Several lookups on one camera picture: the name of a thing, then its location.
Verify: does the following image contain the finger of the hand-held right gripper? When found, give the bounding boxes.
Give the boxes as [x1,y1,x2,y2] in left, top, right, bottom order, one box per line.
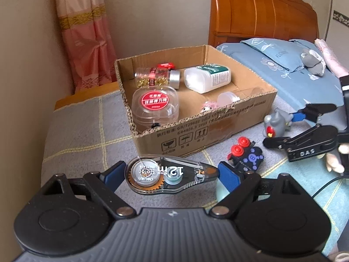
[263,125,339,162]
[290,103,337,123]

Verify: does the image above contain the clear round container red lid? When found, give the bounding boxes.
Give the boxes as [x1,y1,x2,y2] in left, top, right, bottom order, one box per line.
[132,85,180,131]

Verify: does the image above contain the dark clothing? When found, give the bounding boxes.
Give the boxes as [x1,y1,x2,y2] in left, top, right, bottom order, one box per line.
[330,235,349,262]

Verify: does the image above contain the clear plastic cup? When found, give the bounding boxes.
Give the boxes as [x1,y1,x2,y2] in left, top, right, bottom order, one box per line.
[217,87,264,107]

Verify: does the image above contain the glass bottle of gold pins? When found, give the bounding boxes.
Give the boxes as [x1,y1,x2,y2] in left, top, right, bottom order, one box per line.
[134,67,181,90]

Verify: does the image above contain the pink clear plastic toy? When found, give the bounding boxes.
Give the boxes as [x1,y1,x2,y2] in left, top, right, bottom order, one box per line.
[200,101,219,114]

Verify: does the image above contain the clear correction tape dispenser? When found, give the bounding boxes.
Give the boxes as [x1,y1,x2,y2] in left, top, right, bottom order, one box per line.
[124,155,220,195]

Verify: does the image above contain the cardboard box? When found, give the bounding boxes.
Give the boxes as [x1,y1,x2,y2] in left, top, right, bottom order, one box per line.
[114,44,278,156]

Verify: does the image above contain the plaid grey green blanket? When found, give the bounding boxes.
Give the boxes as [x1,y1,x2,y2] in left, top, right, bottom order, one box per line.
[41,90,344,252]

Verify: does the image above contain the wooden bed frame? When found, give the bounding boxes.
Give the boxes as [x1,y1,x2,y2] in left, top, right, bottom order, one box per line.
[55,82,120,111]

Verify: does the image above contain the black cable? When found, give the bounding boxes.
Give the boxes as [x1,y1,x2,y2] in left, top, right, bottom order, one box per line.
[312,175,349,198]

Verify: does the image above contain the person's right hand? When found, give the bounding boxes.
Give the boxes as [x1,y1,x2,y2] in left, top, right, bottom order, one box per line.
[324,143,349,174]

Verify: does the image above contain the black cube toy red buttons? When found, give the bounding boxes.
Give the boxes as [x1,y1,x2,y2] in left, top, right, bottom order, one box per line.
[228,136,263,172]

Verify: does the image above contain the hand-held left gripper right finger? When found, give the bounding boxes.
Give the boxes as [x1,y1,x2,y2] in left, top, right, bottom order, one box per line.
[209,161,298,219]

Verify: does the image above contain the white cotton swab container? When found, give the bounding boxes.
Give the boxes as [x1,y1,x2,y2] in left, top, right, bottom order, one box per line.
[183,64,232,94]

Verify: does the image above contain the pink patterned curtain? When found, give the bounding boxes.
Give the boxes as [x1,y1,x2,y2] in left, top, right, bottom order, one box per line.
[53,0,118,93]

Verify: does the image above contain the pink cloth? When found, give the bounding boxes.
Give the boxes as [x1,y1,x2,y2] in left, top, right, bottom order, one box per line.
[313,39,349,78]

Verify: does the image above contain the blue floral quilt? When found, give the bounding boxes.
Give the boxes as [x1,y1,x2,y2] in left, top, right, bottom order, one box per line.
[215,42,345,110]

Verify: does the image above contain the grey animal toy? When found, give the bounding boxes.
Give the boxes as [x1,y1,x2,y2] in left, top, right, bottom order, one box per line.
[263,108,296,138]

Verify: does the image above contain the grey plush toy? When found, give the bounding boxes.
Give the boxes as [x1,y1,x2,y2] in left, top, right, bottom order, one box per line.
[300,48,326,76]

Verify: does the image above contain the blue floral pillow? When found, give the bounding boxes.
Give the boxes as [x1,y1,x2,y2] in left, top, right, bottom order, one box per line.
[240,37,329,73]

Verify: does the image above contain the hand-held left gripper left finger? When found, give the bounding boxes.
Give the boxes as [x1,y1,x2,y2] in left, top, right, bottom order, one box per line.
[42,160,137,220]

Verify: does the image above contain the wooden headboard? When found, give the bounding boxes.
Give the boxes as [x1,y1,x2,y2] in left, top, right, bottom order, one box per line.
[206,0,319,48]

